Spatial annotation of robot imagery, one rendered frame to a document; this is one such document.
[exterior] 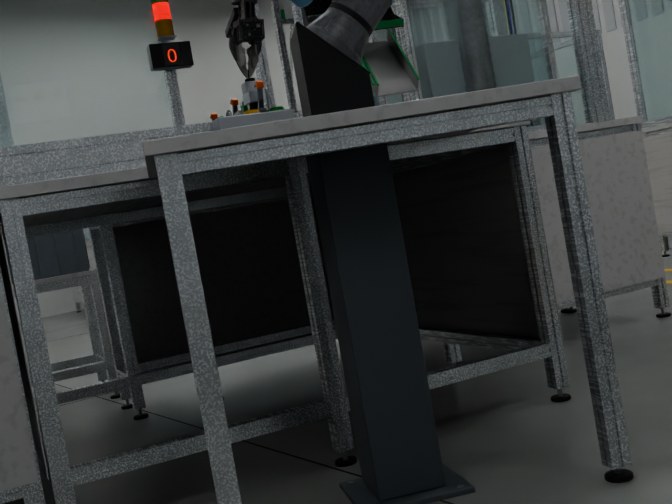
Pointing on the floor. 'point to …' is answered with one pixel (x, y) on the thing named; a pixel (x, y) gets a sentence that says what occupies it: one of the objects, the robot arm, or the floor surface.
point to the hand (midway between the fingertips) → (247, 73)
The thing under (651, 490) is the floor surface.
